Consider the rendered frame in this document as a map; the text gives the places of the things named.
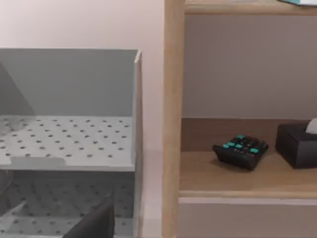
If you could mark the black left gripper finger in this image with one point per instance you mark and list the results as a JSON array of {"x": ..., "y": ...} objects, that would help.
[{"x": 97, "y": 221}]

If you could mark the grey pierced shelf rack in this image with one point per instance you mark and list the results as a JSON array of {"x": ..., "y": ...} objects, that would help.
[{"x": 74, "y": 138}]

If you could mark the wooden open shelf unit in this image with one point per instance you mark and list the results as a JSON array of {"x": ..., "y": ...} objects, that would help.
[{"x": 173, "y": 124}]

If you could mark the black calculator with teal keys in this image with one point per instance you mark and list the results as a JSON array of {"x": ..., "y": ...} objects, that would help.
[{"x": 239, "y": 152}]

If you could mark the black tissue box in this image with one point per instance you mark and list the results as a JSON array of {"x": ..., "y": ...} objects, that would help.
[{"x": 296, "y": 146}]

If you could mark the teal object on shelf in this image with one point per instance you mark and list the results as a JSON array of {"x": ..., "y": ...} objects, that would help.
[{"x": 297, "y": 2}]

